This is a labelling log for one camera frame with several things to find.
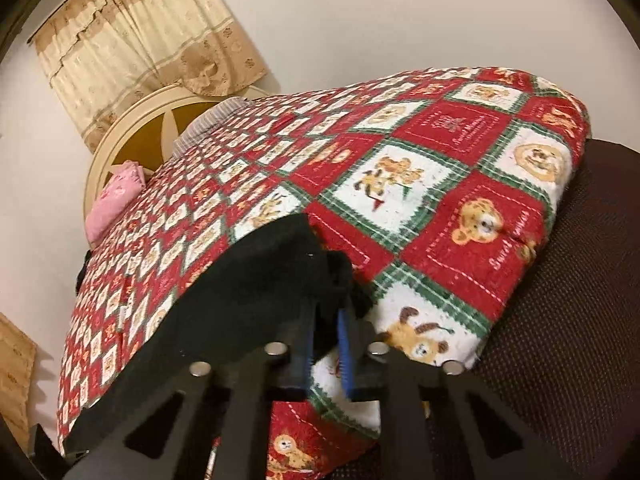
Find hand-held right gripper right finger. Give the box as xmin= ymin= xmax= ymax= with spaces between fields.
xmin=336 ymin=307 xmax=588 ymax=480

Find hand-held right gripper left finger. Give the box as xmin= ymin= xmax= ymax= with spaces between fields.
xmin=62 ymin=306 xmax=321 ymax=480

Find black pants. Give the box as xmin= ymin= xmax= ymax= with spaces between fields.
xmin=60 ymin=212 xmax=376 ymax=456

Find red checkered printed blanket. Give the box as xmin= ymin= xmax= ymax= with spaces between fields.
xmin=55 ymin=66 xmax=592 ymax=480

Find dark cloth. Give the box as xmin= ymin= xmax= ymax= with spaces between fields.
xmin=75 ymin=250 xmax=93 ymax=296

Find pink pillow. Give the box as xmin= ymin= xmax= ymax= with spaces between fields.
xmin=84 ymin=160 xmax=147 ymax=243

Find grey striped pillow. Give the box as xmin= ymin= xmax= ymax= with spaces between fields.
xmin=172 ymin=97 xmax=251 ymax=153

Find wooden board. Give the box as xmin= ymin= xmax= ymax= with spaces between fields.
xmin=0 ymin=312 xmax=38 ymax=453

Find cream bed headboard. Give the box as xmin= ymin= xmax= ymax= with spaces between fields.
xmin=82 ymin=84 xmax=273 ymax=251

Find beige patterned curtain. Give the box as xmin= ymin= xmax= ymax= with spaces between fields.
xmin=27 ymin=0 xmax=271 ymax=153

